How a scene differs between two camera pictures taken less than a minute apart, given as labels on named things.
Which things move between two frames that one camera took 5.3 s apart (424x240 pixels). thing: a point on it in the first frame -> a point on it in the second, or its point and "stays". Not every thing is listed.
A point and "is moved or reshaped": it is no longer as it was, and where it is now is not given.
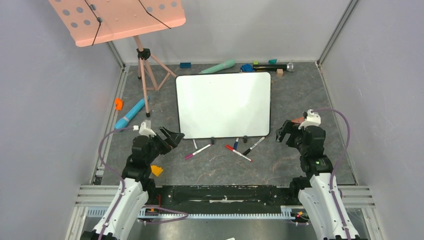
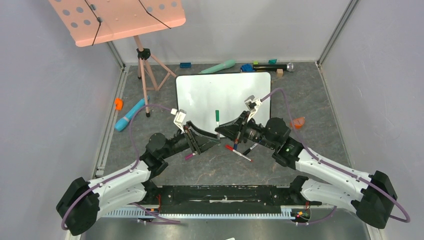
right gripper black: x=291 y=134 -> x=241 y=127
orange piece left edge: x=118 y=104 stays
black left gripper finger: x=169 y=145 -> x=204 y=143
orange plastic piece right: x=298 y=120 stays
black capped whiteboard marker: x=247 y=151 stays
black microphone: x=289 y=66 stays
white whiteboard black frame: x=225 y=105 stays
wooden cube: x=279 y=72 stays
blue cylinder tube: x=123 y=121 stays
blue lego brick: x=185 y=65 stays
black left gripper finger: x=176 y=137 -> x=211 y=136
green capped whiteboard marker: x=195 y=144 is moved or reshaped
